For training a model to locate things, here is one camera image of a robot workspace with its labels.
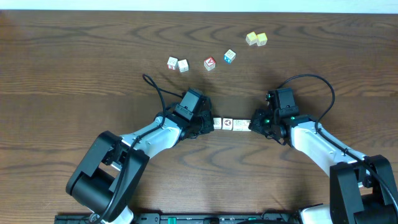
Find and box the block with red emblem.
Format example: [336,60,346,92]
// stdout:
[222,118,233,130]

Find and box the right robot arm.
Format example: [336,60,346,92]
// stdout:
[249,88,397,224]

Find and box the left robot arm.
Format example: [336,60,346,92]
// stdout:
[66,88,214,223]

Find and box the red letter A block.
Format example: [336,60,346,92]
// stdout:
[204,57,216,71]

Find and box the plain white block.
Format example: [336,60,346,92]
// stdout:
[178,59,189,72]

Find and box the white block red side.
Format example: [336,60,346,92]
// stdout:
[167,57,178,70]

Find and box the blue and white block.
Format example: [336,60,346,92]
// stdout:
[224,49,236,64]

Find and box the bright yellow block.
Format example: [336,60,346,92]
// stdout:
[257,32,268,47]

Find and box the pale yellow block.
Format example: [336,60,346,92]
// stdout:
[246,32,257,45]

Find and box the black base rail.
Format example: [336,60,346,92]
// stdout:
[54,212,301,224]

